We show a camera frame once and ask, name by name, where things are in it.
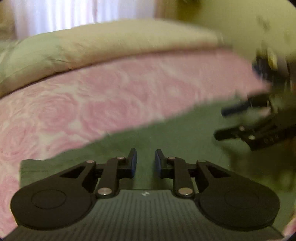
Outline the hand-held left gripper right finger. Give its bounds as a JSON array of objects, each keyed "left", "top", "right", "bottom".
[{"left": 155, "top": 148, "right": 232, "bottom": 199}]

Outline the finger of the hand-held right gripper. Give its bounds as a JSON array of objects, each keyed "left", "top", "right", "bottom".
[
  {"left": 221, "top": 92, "right": 271, "bottom": 117},
  {"left": 214, "top": 115, "right": 276, "bottom": 142}
]

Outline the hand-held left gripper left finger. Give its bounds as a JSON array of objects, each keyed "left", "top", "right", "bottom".
[{"left": 60, "top": 148, "right": 137, "bottom": 199}]

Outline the grey knit garment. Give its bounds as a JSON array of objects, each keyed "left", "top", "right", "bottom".
[{"left": 20, "top": 93, "right": 296, "bottom": 230}]

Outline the pink rose print blanket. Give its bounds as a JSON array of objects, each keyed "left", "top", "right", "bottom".
[{"left": 0, "top": 50, "right": 271, "bottom": 235}]

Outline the grey and cream folded duvet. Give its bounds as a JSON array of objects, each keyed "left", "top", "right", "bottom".
[{"left": 0, "top": 19, "right": 232, "bottom": 98}]

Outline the pink curtain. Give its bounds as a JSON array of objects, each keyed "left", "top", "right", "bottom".
[{"left": 11, "top": 0, "right": 160, "bottom": 40}]

